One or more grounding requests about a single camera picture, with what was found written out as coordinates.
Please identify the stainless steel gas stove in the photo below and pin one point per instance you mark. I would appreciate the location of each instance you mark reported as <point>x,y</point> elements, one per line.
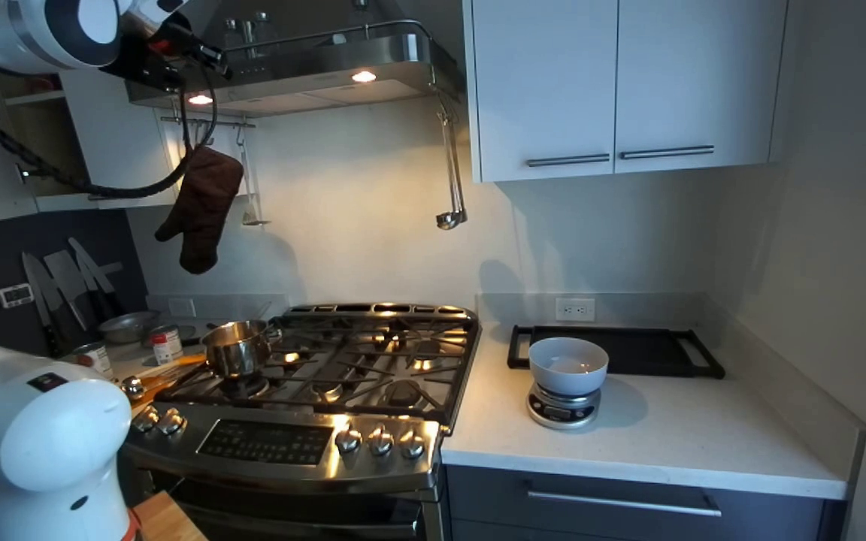
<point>313,443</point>

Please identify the small white kitchen timer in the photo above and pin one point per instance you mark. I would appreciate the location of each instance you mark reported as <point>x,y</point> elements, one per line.
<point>14,295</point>

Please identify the stove burner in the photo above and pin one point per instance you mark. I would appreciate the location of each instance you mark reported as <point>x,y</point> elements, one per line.
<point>404,393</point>
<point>388,340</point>
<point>246,388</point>
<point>325,391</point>

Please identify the steel saucepan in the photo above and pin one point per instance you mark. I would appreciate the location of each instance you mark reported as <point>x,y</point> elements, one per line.
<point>237,349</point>

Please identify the wooden spatula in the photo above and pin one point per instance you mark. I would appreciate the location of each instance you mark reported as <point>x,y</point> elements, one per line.
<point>166,378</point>

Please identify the shallow metal bowl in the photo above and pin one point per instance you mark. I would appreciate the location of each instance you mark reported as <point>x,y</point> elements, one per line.
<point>126,327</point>

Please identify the open white wall cabinet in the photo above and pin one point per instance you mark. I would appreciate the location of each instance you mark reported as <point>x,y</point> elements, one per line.
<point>102,150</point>

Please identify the stainless steel range hood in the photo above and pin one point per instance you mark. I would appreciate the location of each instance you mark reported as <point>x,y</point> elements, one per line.
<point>313,64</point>

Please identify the grey drawer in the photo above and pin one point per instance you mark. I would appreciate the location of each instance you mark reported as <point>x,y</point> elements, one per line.
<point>628,505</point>

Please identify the oven door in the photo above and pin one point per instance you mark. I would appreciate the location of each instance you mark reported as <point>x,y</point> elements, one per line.
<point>290,511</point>

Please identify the steel utensil rod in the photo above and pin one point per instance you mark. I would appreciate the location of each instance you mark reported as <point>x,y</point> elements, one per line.
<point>230,121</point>

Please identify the tin can with white label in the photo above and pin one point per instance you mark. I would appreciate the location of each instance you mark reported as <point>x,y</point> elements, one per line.
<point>95,359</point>

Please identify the round steel kitchen scale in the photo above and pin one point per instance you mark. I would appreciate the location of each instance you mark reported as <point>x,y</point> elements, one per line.
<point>562,413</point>

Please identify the tin can with red label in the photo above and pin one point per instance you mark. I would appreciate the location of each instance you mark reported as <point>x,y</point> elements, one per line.
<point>167,346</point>

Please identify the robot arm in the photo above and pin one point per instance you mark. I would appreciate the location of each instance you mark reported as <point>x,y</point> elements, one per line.
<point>27,451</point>

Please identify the steel ladle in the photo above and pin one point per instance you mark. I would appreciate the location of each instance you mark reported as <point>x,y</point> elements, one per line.
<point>451,173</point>

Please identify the white bowl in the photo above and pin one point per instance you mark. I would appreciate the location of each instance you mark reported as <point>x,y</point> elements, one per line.
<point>568,367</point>

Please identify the white wall socket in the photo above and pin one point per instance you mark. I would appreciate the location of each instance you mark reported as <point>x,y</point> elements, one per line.
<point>575,309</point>

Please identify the grey switch plate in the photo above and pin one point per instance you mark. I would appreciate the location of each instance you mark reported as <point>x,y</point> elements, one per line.
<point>181,307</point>

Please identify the brown oven mitt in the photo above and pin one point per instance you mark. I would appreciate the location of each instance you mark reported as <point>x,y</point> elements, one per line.
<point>204,203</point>

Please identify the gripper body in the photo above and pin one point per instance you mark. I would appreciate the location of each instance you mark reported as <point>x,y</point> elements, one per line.
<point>143,66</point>

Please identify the kitchen knife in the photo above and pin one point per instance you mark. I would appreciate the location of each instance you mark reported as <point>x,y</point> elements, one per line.
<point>91,270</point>
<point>38,293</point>
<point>66,282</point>

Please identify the white cabinet door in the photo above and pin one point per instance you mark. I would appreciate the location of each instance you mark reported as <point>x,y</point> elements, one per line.
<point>546,75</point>
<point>696,68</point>

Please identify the steel slotted spatula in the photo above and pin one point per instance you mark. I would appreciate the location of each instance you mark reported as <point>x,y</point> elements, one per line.
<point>246,184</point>

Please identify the stove knob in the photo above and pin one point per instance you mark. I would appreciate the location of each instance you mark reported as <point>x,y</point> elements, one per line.
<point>412,444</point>
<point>380,441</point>
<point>171,423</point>
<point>348,440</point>
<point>146,419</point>

